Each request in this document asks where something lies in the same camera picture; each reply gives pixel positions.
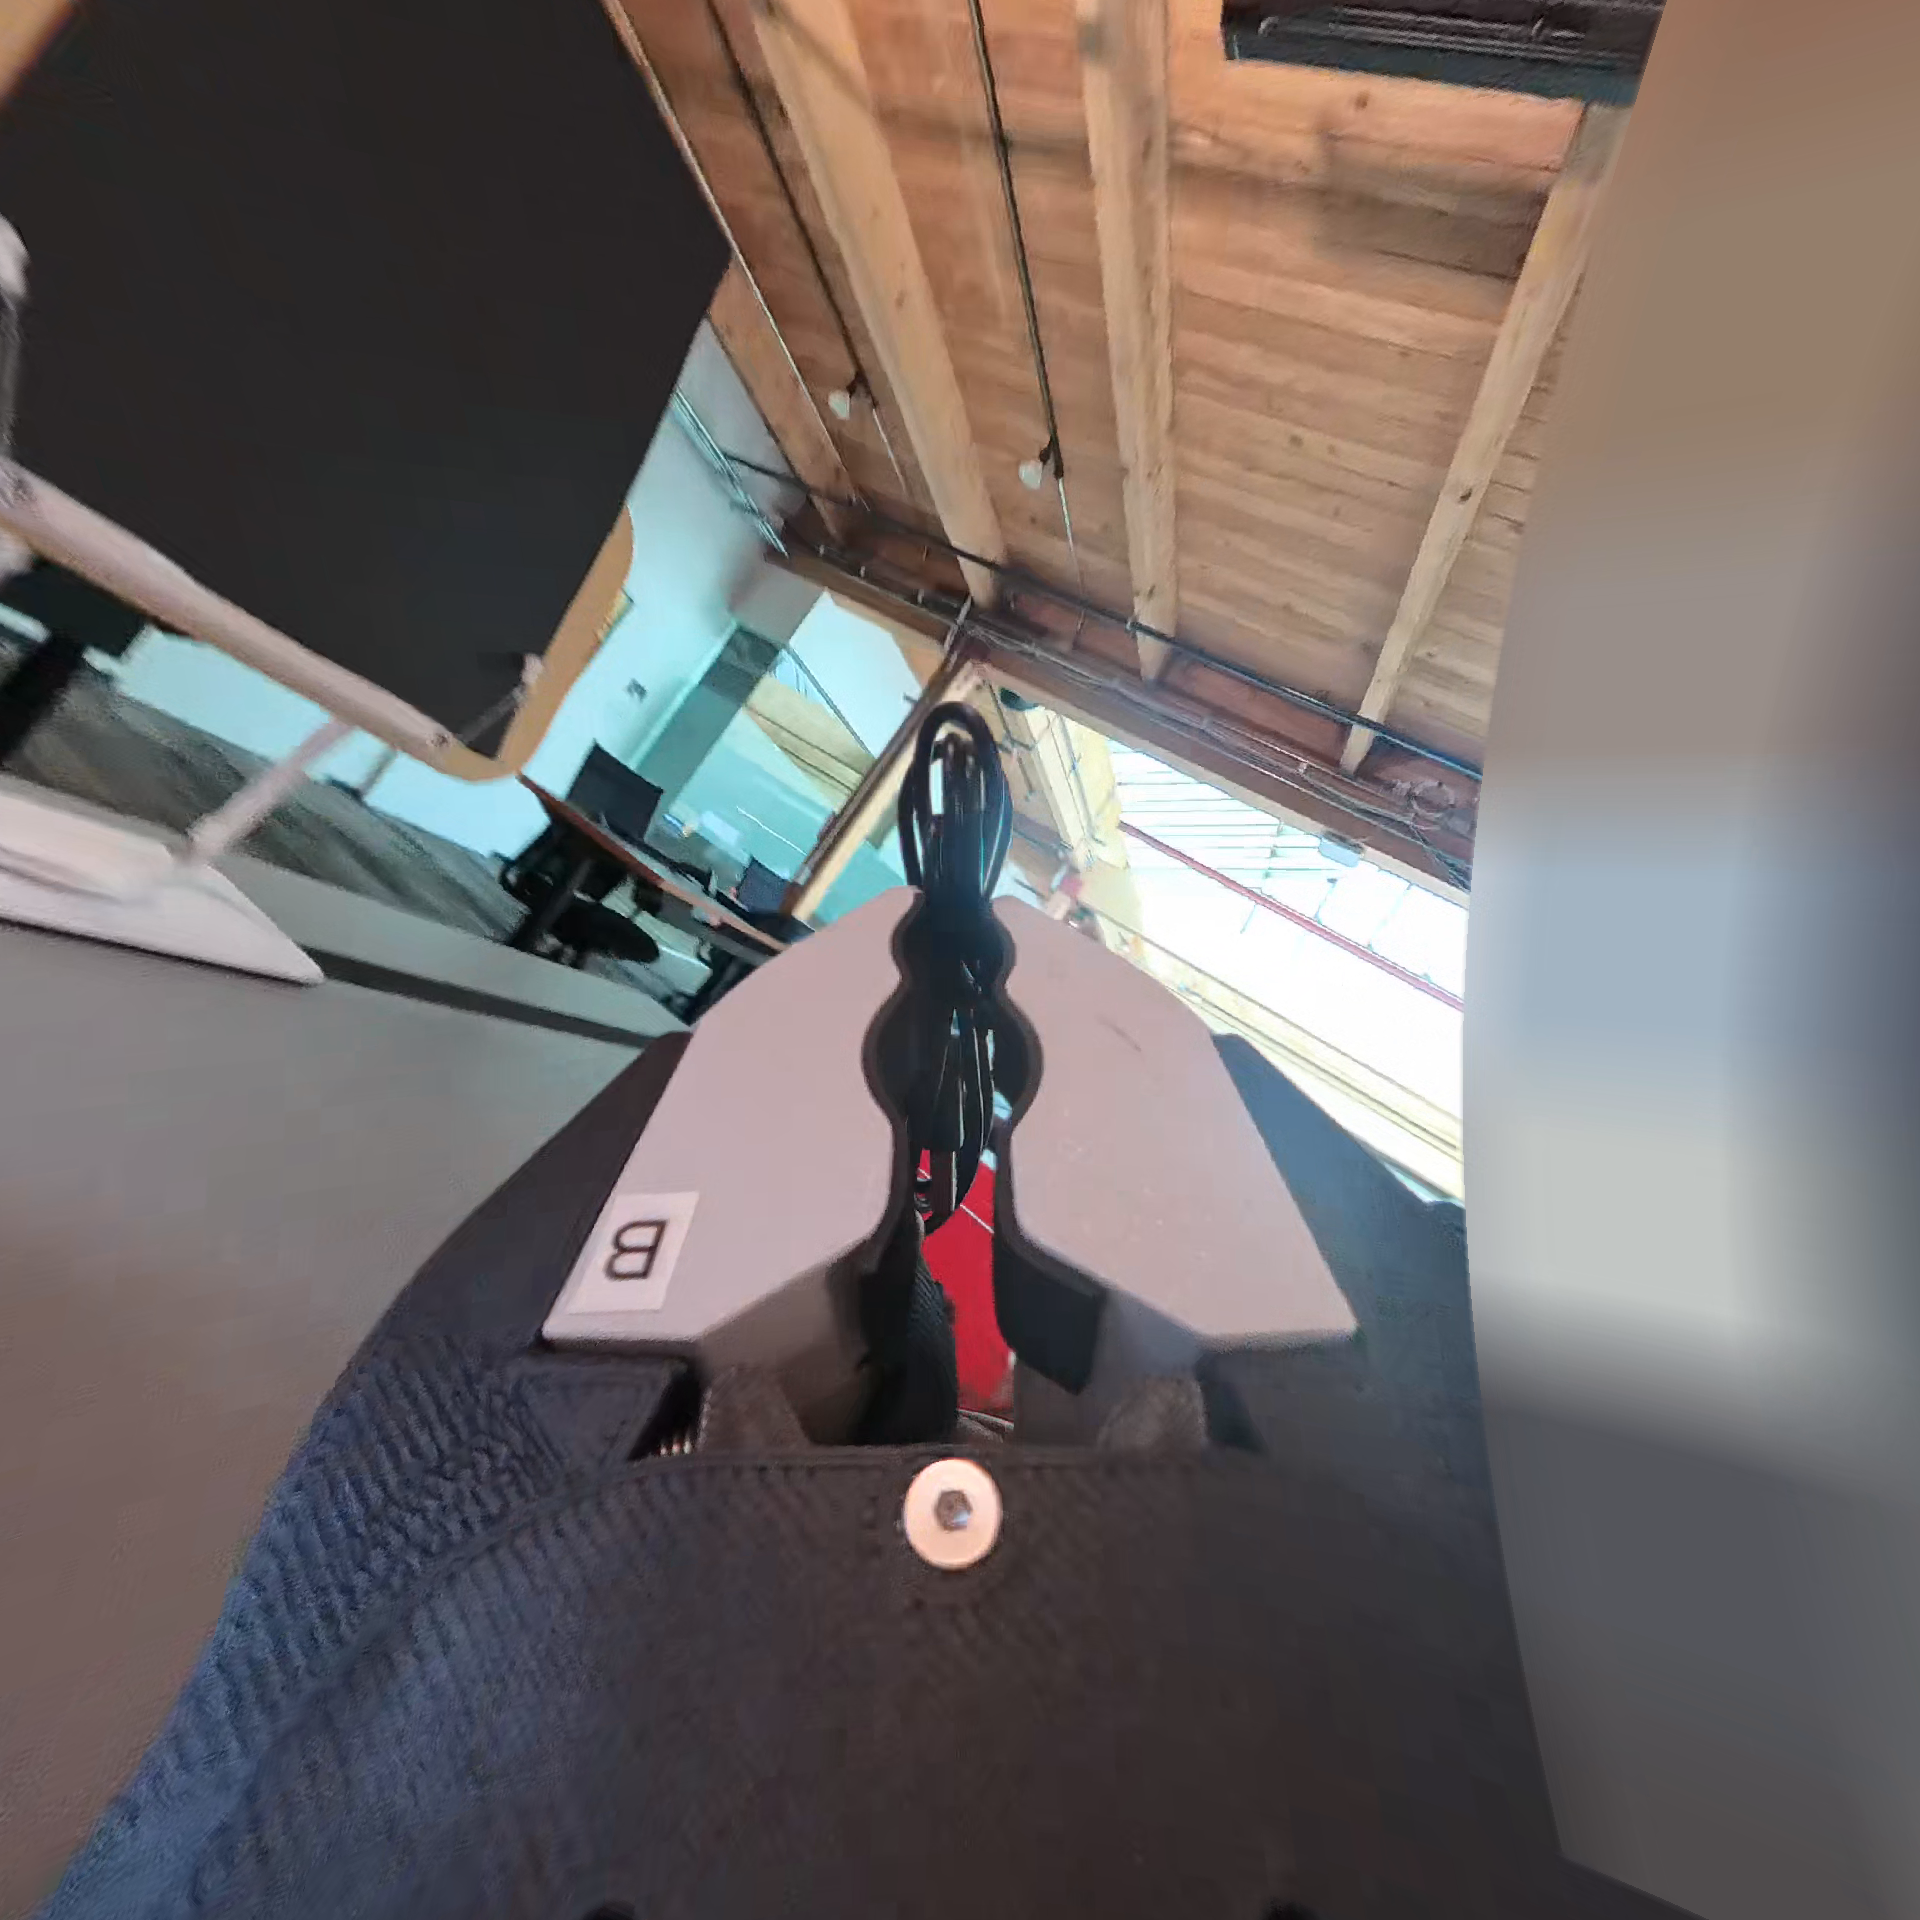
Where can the wooden office desk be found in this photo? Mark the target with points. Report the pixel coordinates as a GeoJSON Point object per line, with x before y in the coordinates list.
{"type": "Point", "coordinates": [661, 870]}

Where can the ceiling spot lamp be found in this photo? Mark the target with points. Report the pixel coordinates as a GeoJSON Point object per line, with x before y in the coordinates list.
{"type": "Point", "coordinates": [849, 400]}
{"type": "Point", "coordinates": [1039, 471]}

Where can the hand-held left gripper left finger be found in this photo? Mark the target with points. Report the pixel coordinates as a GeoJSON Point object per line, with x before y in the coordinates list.
{"type": "Point", "coordinates": [750, 1110]}

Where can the red plastic bin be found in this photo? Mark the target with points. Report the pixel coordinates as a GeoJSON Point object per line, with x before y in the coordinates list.
{"type": "Point", "coordinates": [961, 1230]}

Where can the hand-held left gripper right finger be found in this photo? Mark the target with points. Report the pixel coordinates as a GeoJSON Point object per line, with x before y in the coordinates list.
{"type": "Point", "coordinates": [1171, 1141]}

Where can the black table with wooden edge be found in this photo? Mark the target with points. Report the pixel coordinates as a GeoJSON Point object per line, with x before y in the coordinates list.
{"type": "Point", "coordinates": [330, 331]}

